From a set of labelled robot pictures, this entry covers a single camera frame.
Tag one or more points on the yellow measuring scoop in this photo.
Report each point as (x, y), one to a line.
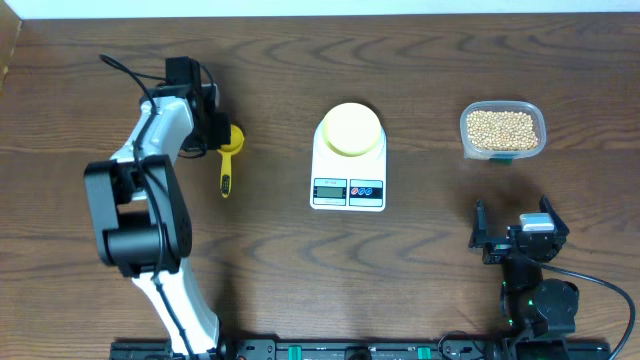
(227, 152)

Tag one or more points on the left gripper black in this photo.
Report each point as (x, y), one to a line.
(222, 136)

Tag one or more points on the white digital kitchen scale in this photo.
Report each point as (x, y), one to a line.
(342, 183)

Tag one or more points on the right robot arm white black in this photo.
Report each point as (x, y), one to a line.
(540, 310)

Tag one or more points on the yellow bowl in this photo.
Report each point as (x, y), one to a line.
(351, 129)

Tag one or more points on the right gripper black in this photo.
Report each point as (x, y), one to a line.
(479, 237)

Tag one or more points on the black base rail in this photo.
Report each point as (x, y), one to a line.
(455, 349)

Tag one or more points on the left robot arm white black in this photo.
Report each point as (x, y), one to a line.
(140, 218)

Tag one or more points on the clear container of soybeans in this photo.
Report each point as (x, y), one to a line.
(502, 130)

